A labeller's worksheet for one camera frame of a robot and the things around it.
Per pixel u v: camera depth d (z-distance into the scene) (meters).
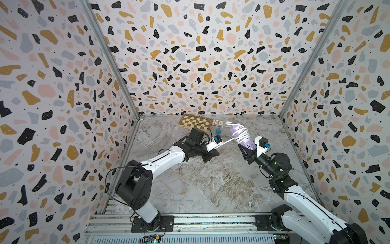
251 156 0.66
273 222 0.68
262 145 0.62
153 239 0.70
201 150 0.73
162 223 0.73
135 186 0.44
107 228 0.73
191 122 1.14
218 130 1.10
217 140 0.72
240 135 0.69
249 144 0.70
